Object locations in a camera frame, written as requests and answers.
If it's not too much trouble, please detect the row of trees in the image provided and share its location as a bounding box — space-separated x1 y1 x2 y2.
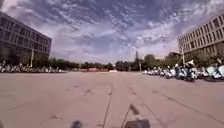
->
0 49 224 72

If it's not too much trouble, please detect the beige paved plaza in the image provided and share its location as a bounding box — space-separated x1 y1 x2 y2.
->
0 71 224 128

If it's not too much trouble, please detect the robot's own part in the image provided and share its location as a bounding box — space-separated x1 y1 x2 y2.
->
70 120 83 128

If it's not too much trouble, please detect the row of parked scooters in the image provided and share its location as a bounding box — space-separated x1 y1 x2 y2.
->
0 61 69 74
143 59 224 83

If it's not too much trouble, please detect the beige building with window grid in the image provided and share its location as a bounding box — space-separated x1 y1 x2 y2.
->
177 13 224 61

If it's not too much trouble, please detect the dark grey glass building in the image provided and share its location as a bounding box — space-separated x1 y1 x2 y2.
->
0 11 53 64

